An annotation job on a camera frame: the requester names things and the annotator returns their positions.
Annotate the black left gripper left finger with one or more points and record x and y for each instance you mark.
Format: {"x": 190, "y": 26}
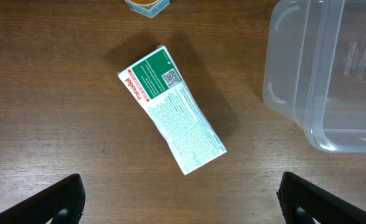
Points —
{"x": 62, "y": 202}

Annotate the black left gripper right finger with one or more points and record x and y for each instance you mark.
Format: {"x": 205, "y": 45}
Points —
{"x": 304, "y": 202}

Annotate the white green panadol box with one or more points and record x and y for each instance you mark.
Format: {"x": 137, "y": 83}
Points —
{"x": 157, "y": 85}

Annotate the clear plastic container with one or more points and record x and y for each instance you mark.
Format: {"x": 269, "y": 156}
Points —
{"x": 315, "y": 72}

